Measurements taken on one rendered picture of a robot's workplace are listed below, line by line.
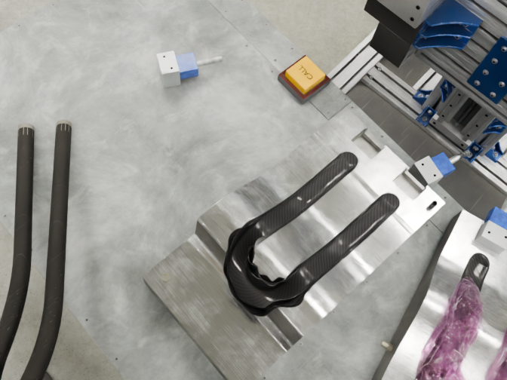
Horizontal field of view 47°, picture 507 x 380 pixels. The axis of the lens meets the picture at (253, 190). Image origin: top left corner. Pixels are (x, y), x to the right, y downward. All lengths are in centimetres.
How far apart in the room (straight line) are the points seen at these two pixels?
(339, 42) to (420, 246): 131
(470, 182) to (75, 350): 133
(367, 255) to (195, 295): 31
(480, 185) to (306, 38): 87
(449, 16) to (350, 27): 111
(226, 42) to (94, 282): 58
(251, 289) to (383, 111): 109
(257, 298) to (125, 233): 29
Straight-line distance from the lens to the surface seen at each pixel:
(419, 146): 196
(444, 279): 111
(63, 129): 120
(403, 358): 105
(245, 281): 103
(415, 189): 115
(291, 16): 239
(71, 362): 193
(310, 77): 124
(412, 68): 210
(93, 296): 111
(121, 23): 135
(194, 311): 103
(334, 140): 112
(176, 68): 121
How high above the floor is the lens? 187
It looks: 68 degrees down
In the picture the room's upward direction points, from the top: 11 degrees clockwise
